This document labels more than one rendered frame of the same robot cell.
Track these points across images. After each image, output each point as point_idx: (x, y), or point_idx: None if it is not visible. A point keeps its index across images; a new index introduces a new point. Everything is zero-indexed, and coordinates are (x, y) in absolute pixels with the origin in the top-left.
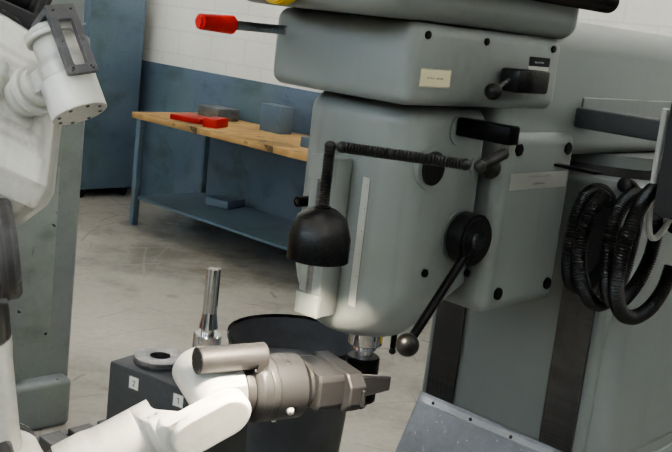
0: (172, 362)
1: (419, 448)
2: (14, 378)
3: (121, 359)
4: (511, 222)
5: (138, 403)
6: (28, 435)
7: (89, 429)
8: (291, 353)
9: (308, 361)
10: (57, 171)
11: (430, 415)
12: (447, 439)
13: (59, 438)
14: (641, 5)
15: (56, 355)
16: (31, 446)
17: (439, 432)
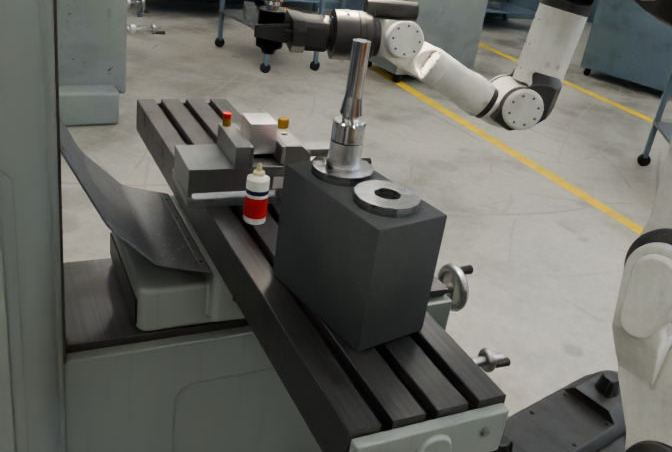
0: (375, 182)
1: (87, 189)
2: (529, 30)
3: (433, 214)
4: None
5: (445, 54)
6: (511, 87)
7: (473, 72)
8: (339, 9)
9: (318, 20)
10: None
11: (69, 159)
12: (73, 160)
13: (478, 383)
14: None
15: None
16: (506, 83)
17: (73, 162)
